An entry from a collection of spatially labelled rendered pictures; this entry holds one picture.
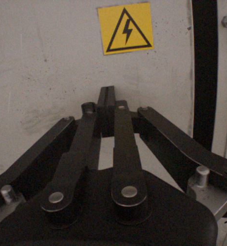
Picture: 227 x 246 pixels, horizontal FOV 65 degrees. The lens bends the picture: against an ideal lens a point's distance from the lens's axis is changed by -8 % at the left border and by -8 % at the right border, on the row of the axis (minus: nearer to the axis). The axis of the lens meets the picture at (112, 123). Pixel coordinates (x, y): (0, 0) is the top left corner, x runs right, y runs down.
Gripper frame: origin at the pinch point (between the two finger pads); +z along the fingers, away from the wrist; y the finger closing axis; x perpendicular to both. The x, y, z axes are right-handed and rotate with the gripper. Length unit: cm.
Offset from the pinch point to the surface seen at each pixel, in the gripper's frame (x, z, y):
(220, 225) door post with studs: -28.6, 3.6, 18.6
